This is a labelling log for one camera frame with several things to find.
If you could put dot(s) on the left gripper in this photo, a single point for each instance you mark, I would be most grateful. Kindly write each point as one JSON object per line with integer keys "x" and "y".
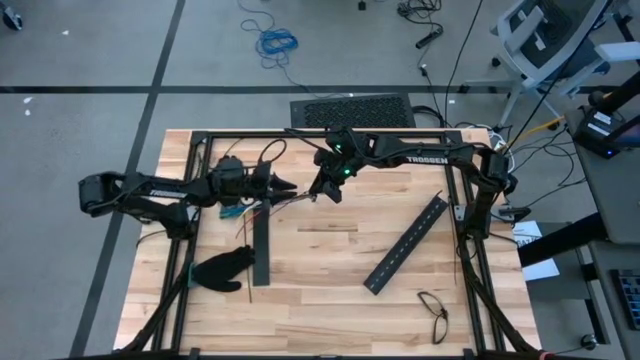
{"x": 242, "y": 182}

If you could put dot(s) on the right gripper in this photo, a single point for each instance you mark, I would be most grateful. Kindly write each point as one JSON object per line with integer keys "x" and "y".
{"x": 335, "y": 165}

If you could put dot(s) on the black duct cover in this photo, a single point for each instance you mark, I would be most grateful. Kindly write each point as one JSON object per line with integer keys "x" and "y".
{"x": 261, "y": 250}

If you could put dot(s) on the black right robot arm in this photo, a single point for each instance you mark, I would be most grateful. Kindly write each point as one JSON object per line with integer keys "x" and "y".
{"x": 430, "y": 159}

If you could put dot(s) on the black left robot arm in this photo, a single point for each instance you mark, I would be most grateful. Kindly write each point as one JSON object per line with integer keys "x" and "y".
{"x": 150, "y": 192}

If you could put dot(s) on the black perforated computer case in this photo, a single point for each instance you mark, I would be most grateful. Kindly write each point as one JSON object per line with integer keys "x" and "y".
{"x": 350, "y": 111}

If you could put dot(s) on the black-framed eyeglasses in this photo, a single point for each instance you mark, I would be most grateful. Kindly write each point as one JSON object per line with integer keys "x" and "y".
{"x": 442, "y": 314}

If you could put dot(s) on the black clamp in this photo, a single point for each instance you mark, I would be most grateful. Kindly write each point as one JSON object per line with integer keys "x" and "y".
{"x": 515, "y": 213}

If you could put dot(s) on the white paper sheet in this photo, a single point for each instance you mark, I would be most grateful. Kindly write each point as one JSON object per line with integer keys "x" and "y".
{"x": 542, "y": 270}

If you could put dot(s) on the grey mesh office chair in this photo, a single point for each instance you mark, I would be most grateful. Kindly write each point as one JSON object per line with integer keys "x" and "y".
{"x": 530, "y": 60}

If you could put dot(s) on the black desk crossbar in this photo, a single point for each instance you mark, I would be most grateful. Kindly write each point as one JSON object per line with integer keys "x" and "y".
{"x": 565, "y": 240}

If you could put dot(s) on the black device blue light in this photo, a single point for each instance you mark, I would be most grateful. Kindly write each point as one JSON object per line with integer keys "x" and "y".
{"x": 595, "y": 132}

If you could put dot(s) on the grey side desk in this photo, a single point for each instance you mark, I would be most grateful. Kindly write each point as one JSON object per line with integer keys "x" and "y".
{"x": 620, "y": 200}
{"x": 600, "y": 300}

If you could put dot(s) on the black chair caster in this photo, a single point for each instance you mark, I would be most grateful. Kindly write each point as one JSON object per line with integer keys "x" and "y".
{"x": 11, "y": 20}
{"x": 589, "y": 342}

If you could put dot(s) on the black keyboard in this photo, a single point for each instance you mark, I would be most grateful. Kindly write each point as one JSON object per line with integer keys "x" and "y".
{"x": 627, "y": 300}

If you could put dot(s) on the grey metal bracket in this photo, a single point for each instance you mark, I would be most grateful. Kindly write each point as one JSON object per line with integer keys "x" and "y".
{"x": 459, "y": 214}

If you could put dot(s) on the black aluminium table frame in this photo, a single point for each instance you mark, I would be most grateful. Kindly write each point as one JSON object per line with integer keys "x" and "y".
{"x": 183, "y": 300}

